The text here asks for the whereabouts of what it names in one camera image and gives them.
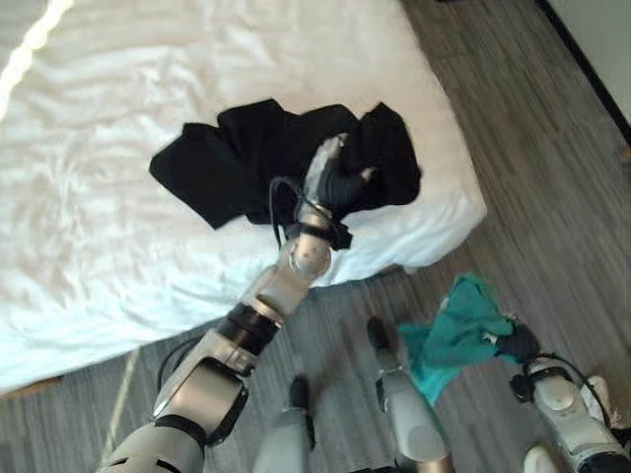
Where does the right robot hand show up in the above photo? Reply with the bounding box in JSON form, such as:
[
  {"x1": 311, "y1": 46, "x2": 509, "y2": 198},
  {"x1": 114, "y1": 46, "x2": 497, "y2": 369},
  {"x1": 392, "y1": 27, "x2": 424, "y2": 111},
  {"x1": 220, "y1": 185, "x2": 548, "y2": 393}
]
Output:
[{"x1": 497, "y1": 320, "x2": 542, "y2": 366}]

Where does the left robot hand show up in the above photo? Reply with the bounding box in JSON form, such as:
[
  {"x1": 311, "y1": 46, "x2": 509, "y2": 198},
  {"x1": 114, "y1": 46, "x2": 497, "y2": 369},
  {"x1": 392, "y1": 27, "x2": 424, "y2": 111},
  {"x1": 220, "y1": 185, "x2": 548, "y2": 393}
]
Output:
[{"x1": 301, "y1": 132, "x2": 380, "y2": 211}]

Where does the teal garment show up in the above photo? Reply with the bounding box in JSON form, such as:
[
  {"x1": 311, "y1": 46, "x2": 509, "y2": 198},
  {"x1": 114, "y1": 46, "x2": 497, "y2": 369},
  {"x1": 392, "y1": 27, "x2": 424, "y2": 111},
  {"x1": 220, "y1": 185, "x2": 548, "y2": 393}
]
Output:
[{"x1": 396, "y1": 272, "x2": 516, "y2": 406}]

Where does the black garment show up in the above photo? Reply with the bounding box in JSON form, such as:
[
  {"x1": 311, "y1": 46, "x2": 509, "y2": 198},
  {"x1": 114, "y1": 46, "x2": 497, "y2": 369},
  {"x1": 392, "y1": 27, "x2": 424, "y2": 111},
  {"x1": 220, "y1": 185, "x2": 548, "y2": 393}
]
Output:
[{"x1": 149, "y1": 98, "x2": 425, "y2": 246}]

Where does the white bed sheet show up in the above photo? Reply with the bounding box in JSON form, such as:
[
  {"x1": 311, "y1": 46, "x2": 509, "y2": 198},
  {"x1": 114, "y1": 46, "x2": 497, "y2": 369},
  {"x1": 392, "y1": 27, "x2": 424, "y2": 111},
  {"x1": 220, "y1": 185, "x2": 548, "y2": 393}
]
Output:
[{"x1": 0, "y1": 0, "x2": 489, "y2": 395}]

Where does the silver right robot leg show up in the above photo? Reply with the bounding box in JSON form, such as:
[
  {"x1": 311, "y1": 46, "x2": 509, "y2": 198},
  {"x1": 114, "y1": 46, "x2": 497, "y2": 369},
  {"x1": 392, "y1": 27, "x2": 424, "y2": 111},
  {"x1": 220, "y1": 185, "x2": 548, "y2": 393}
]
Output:
[{"x1": 367, "y1": 316, "x2": 455, "y2": 473}]

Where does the silver robot leg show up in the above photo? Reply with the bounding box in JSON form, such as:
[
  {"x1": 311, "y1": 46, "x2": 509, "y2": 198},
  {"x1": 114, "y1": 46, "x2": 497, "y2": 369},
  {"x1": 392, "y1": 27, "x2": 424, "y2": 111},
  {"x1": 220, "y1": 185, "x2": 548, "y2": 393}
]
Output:
[
  {"x1": 251, "y1": 376, "x2": 316, "y2": 473},
  {"x1": 367, "y1": 316, "x2": 455, "y2": 473}
]

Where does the silver left robot leg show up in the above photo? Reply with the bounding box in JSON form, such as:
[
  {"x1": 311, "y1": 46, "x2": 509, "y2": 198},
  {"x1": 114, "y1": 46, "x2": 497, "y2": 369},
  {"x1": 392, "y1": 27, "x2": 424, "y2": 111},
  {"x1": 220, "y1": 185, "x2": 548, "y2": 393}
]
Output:
[{"x1": 251, "y1": 376, "x2": 316, "y2": 473}]

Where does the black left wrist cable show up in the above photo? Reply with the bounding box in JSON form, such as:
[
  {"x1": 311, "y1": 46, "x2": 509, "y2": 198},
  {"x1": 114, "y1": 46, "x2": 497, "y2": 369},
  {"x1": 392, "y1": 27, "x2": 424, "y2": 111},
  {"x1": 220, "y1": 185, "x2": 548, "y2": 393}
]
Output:
[{"x1": 268, "y1": 176, "x2": 316, "y2": 246}]

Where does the black wall baseboard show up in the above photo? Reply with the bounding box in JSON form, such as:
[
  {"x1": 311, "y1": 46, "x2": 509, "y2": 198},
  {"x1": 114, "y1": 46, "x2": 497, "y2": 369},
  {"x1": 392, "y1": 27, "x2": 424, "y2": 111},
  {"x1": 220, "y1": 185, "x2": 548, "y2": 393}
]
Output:
[{"x1": 536, "y1": 0, "x2": 631, "y2": 144}]

